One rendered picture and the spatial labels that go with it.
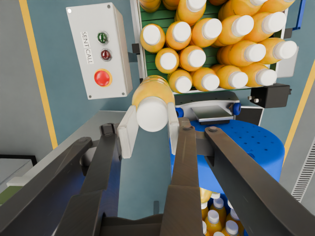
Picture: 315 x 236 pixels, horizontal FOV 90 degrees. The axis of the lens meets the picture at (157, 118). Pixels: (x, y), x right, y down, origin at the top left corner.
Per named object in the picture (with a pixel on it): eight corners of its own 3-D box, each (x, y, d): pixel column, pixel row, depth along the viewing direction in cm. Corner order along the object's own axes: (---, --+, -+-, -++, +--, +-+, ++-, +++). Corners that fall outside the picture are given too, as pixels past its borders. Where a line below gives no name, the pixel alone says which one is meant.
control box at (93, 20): (101, 92, 49) (87, 100, 40) (86, 18, 42) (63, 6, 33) (133, 89, 49) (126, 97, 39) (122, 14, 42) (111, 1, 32)
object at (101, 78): (97, 86, 39) (95, 86, 37) (93, 70, 37) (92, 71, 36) (111, 84, 38) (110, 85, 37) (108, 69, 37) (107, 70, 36)
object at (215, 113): (191, 113, 59) (198, 126, 47) (191, 107, 58) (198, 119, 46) (218, 111, 58) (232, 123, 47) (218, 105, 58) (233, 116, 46)
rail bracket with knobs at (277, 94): (242, 101, 60) (258, 109, 50) (244, 82, 58) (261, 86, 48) (268, 99, 60) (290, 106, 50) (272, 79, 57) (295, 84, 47)
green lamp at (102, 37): (99, 44, 35) (97, 43, 34) (97, 33, 35) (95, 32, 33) (108, 43, 35) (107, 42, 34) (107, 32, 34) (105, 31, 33)
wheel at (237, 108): (231, 116, 54) (238, 117, 53) (232, 103, 53) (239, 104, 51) (235, 112, 57) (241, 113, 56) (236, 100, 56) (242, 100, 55)
